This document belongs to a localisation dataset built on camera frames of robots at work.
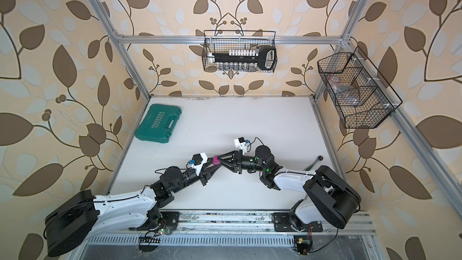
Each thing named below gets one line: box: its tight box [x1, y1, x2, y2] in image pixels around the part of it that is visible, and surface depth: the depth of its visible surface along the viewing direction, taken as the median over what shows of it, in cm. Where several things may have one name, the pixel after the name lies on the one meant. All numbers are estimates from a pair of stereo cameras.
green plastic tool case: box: [134, 104, 183, 144], surface depth 105 cm
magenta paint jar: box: [212, 155, 221, 166], surface depth 73 cm
